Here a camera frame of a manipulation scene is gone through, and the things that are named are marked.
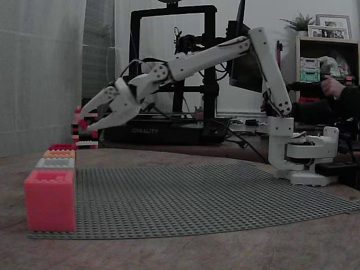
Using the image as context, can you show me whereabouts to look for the green plastic crate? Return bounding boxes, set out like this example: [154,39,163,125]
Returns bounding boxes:
[300,69,321,82]

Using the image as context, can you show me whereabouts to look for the grey brick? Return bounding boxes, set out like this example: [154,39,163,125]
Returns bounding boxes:
[35,157,77,171]

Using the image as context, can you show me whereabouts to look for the red-black arm wire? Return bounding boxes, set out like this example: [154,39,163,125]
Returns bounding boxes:
[119,57,169,85]

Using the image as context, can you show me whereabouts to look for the pale pink plastic crate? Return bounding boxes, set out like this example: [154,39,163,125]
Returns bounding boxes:
[300,57,321,70]

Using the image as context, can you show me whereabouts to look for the large white picture frame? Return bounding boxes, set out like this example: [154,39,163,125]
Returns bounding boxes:
[316,13,352,39]

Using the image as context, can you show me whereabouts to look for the white sheer curtain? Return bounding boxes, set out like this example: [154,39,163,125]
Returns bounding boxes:
[0,0,87,158]

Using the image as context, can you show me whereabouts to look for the red black brick tower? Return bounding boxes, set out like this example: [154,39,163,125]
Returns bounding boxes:
[70,106,99,149]

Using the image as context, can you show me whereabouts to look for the black power strip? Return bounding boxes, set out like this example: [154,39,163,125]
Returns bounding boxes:
[314,160,357,178]

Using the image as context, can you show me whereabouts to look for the small white picture frame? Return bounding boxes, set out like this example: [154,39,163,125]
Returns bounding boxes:
[308,24,349,39]

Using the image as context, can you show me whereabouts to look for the dark-sleeved forearm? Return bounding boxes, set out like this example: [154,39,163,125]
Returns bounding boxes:
[291,85,360,126]

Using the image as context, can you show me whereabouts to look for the black Creality 3D printer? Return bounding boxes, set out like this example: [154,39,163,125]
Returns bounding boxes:
[102,0,231,146]

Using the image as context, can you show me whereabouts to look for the pink large brick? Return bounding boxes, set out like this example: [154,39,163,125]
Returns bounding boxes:
[24,169,77,233]

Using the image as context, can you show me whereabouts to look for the orange brick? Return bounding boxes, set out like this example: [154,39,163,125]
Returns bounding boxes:
[42,150,77,159]

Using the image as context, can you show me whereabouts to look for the small potted fern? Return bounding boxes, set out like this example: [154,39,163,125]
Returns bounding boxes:
[280,11,316,37]

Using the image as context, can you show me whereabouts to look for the black printer cable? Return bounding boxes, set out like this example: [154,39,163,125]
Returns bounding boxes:
[224,131,268,164]

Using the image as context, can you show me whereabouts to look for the grey studded baseplate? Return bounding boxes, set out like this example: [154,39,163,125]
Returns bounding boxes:
[27,161,360,240]

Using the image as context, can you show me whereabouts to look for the person's hand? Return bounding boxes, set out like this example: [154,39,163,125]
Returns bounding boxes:
[322,78,345,99]

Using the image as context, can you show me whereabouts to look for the wooden shelf unit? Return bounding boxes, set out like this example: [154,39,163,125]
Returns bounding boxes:
[295,36,360,107]

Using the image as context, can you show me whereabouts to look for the black computer monitor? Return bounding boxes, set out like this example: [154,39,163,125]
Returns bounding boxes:
[226,0,265,93]

